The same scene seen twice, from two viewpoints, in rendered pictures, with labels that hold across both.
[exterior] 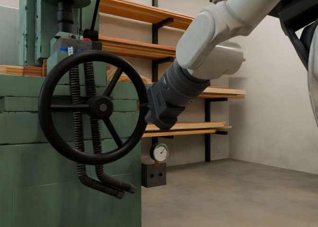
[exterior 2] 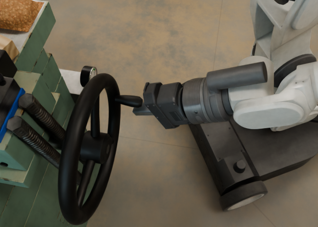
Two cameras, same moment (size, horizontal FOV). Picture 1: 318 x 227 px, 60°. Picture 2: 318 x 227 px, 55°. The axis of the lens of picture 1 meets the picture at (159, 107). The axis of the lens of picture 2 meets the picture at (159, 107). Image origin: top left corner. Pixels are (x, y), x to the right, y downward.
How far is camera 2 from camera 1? 76 cm
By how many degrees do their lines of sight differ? 70
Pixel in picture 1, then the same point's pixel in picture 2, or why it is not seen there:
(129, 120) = (49, 75)
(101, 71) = (46, 97)
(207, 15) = (299, 112)
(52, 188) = (37, 199)
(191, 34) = (269, 115)
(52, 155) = (22, 189)
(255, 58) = not seen: outside the picture
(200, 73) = not seen: hidden behind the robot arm
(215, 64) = not seen: hidden behind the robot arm
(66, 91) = (37, 161)
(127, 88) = (31, 48)
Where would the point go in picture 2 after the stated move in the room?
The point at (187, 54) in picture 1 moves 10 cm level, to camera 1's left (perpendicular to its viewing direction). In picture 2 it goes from (257, 124) to (220, 165)
